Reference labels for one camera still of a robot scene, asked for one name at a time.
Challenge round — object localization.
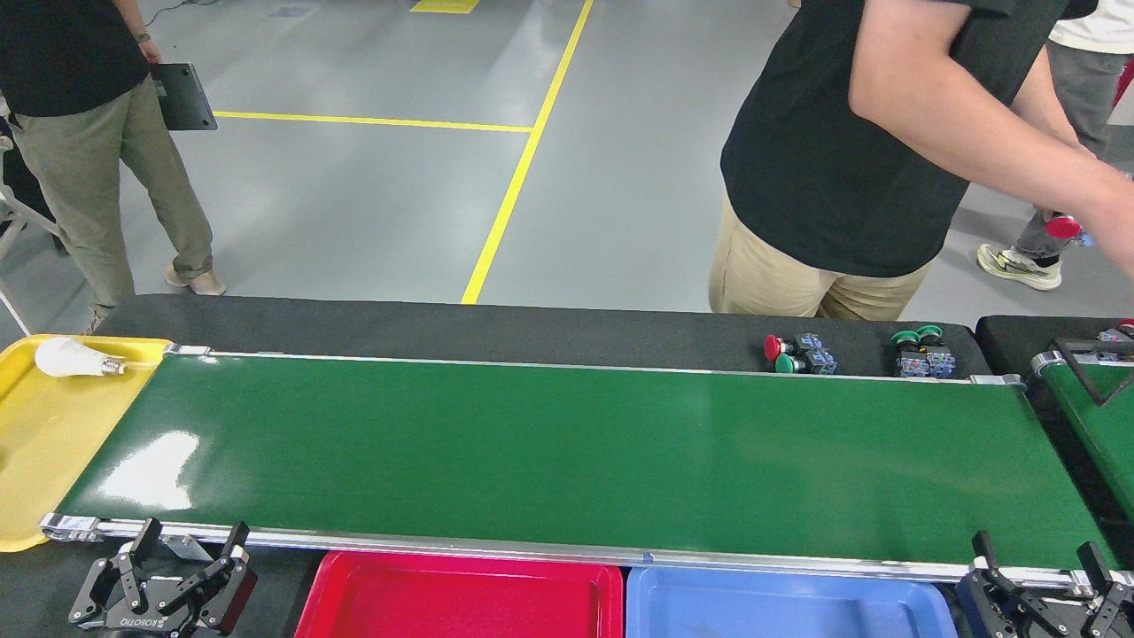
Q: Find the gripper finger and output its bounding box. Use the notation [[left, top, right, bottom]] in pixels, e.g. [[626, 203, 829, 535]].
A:
[[1078, 541, 1134, 638], [955, 530, 1064, 638]]

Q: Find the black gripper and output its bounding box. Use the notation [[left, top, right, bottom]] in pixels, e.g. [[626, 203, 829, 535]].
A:
[[69, 518, 259, 638]]

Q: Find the green push button switch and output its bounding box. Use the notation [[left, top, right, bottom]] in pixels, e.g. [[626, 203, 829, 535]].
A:
[[890, 330, 929, 379], [774, 349, 839, 376], [916, 324, 959, 379]]

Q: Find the short green conveyor belt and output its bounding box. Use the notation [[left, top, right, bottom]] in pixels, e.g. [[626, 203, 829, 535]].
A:
[[1030, 337, 1134, 524]]

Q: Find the yellow plastic tray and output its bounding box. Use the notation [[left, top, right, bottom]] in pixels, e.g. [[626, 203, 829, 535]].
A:
[[0, 334, 174, 553]]

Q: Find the long green conveyor belt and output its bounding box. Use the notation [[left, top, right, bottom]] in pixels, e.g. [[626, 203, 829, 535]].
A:
[[38, 344, 1134, 596]]

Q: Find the blue plastic bin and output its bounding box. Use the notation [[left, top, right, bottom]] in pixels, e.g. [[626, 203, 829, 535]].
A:
[[625, 565, 959, 638]]

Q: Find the white light bulb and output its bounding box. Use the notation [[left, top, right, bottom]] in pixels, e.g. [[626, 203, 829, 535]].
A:
[[34, 337, 128, 378]]

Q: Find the red plastic bin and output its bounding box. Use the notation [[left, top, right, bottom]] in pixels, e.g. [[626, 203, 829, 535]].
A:
[[295, 551, 624, 638]]

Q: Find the black conveyor guide frame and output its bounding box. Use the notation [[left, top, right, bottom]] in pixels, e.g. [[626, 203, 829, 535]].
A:
[[1052, 338, 1134, 408]]

